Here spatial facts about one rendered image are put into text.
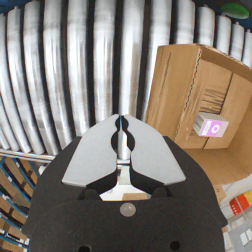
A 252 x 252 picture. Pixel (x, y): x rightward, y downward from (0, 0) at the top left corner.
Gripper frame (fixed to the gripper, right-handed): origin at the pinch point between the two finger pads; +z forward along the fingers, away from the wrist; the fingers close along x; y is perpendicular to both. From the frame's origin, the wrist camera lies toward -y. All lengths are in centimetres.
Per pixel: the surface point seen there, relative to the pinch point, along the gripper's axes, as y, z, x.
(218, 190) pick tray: 54, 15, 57
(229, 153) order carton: 23, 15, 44
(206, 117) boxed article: 7.6, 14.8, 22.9
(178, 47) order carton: -7.5, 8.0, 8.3
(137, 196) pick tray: 49, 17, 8
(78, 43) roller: -8.4, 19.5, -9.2
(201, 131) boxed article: 11.5, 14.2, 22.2
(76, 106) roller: 7.1, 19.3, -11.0
